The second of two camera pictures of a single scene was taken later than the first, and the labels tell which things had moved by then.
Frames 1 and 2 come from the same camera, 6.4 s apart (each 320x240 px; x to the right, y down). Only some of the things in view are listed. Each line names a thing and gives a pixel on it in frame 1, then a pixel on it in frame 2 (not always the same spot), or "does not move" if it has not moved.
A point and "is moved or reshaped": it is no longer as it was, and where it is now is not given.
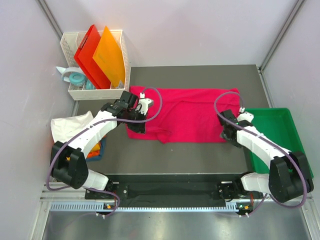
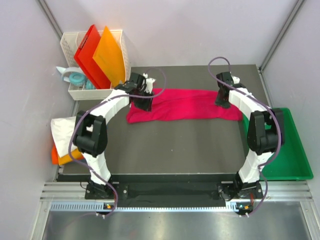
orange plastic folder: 109,55 does not move
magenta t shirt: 185,114 is moved or reshaped
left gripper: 139,128 → 146,106
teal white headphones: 75,75 does not move
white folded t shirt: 64,128 does not move
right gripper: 231,141 → 219,103
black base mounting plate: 172,190 does not move
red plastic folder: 85,58 does not move
